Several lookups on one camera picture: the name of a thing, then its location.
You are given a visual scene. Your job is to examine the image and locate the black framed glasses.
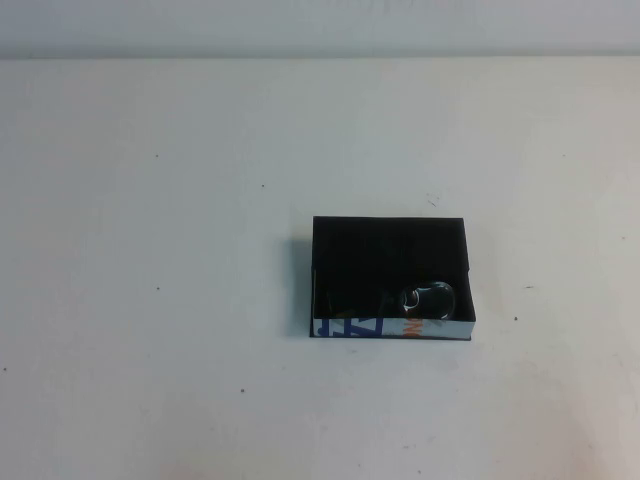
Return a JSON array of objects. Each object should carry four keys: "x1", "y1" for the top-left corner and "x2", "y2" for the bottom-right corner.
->
[{"x1": 322, "y1": 280, "x2": 456, "y2": 322}]

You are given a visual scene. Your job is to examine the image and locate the black printed glasses case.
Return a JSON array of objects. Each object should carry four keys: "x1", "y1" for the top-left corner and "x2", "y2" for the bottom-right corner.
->
[{"x1": 309, "y1": 214, "x2": 475, "y2": 344}]

